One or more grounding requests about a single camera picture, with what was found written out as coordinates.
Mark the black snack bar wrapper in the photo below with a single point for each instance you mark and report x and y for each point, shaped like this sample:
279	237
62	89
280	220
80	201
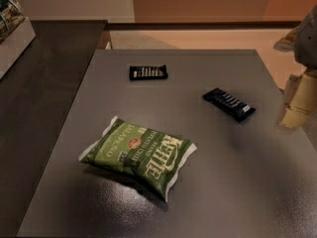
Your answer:
148	72

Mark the white snack display box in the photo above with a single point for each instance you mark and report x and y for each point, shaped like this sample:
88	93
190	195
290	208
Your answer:
16	33

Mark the dark blue snack bar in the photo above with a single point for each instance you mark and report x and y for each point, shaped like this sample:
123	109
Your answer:
228	103

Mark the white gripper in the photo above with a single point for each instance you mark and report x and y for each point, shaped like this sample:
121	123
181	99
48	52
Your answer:
307	45

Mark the green jalapeno chip bag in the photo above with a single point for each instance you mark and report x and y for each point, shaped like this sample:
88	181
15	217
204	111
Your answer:
147	154

